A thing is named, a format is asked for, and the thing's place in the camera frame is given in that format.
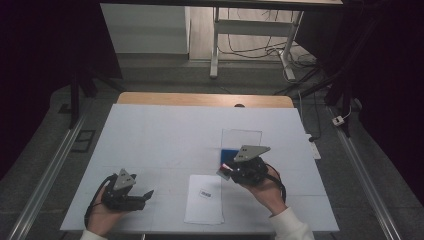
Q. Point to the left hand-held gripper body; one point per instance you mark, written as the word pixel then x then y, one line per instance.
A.
pixel 120 200

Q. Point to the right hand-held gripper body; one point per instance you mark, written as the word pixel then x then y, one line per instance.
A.
pixel 250 170

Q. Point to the blue ink pad box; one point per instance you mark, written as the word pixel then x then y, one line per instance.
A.
pixel 228 155

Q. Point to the white paper sheet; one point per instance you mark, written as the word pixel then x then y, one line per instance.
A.
pixel 204 206

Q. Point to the person's left hand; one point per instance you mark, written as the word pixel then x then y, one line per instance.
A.
pixel 103 220

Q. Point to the person's right hand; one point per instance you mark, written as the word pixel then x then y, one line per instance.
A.
pixel 266 193

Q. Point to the white table cover sheet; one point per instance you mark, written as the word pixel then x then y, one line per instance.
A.
pixel 160 143

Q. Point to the white power strip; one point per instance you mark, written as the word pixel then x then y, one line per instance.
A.
pixel 315 150

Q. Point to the black stand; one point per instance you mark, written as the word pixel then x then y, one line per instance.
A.
pixel 75 100

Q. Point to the white cabinet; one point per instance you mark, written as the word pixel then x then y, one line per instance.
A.
pixel 146 30

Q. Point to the dark floor socket frame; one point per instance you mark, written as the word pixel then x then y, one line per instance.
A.
pixel 83 140

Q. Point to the metal floor rail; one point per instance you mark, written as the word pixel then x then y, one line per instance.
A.
pixel 46 180
pixel 366 183

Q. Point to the white desk frame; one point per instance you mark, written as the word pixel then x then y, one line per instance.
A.
pixel 253 27

